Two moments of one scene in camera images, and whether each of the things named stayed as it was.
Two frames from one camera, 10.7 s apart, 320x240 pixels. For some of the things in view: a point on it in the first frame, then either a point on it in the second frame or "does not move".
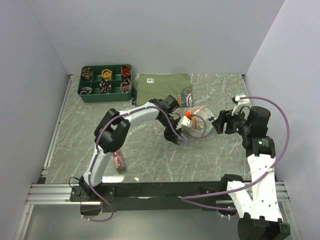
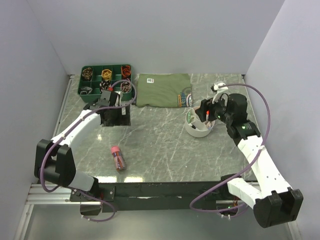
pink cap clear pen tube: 120,165 does not move
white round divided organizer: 201,122 does not move
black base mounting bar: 147,196 does not move
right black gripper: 223,118 → 205,105
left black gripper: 170,135 → 123,120
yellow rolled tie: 106,74 does not move
